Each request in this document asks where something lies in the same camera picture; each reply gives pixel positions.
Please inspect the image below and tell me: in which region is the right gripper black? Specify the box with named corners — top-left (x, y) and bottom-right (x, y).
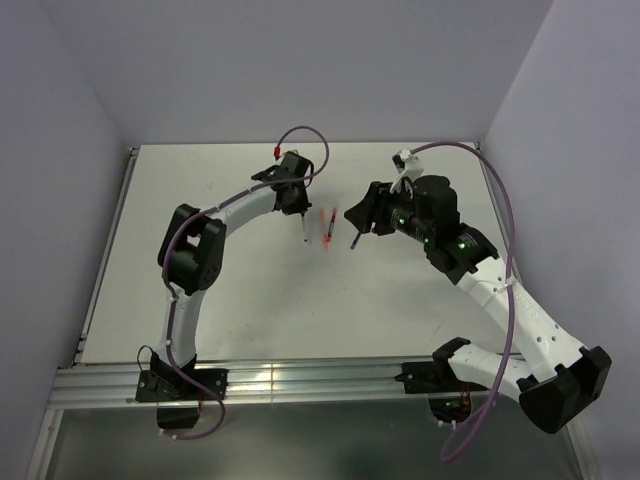
top-left (343, 179), bottom-right (433, 243)

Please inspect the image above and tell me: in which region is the purple pen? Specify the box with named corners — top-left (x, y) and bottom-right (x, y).
top-left (350, 232), bottom-right (362, 250)

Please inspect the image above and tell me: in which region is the red pen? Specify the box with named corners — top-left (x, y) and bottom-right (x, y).
top-left (326, 207), bottom-right (338, 243)

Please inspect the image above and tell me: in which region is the orange pen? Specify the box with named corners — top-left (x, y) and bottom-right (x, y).
top-left (318, 207), bottom-right (330, 251)

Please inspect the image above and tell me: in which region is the white pen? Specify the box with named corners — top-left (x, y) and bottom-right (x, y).
top-left (301, 213), bottom-right (309, 244)

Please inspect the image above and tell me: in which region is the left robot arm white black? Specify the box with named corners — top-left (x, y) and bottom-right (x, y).
top-left (135, 151), bottom-right (315, 403)

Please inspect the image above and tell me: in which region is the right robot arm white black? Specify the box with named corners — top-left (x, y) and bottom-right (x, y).
top-left (344, 175), bottom-right (612, 434)

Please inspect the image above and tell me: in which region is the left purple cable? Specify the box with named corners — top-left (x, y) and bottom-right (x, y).
top-left (162, 125), bottom-right (330, 371)

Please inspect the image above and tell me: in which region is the purple cable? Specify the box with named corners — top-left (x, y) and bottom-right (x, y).
top-left (414, 141), bottom-right (516, 464)
top-left (162, 125), bottom-right (330, 371)

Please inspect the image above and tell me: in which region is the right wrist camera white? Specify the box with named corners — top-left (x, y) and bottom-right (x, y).
top-left (390, 149), bottom-right (424, 193)

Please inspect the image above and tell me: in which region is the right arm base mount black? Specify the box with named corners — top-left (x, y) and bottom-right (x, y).
top-left (394, 361), bottom-right (472, 426)

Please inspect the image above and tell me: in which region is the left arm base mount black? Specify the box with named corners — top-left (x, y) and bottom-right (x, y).
top-left (134, 352), bottom-right (229, 440)

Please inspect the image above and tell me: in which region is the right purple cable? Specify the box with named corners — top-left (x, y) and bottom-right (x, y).
top-left (414, 141), bottom-right (516, 464)

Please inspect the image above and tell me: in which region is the aluminium rail frame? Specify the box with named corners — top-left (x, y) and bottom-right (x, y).
top-left (49, 142), bottom-right (506, 410)

